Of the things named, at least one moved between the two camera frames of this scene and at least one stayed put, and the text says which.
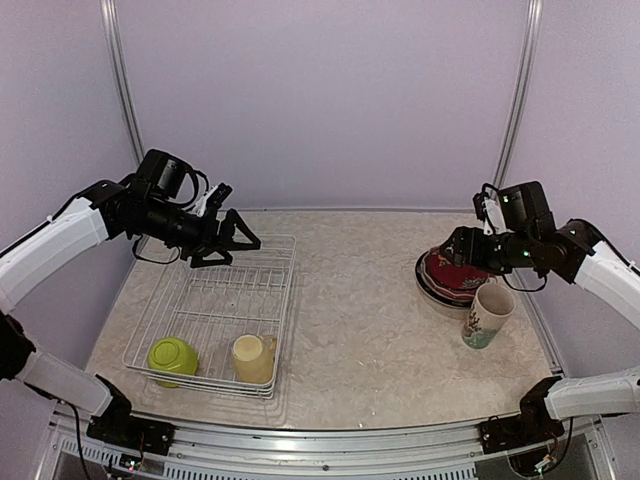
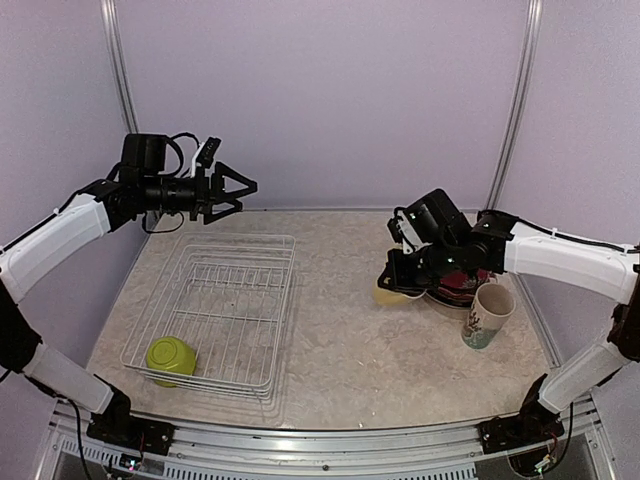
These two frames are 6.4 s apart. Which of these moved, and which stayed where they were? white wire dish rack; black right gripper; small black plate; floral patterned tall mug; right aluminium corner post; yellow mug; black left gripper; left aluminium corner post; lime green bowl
Moved: black right gripper; small black plate; black left gripper; yellow mug
Stayed: white wire dish rack; right aluminium corner post; lime green bowl; left aluminium corner post; floral patterned tall mug
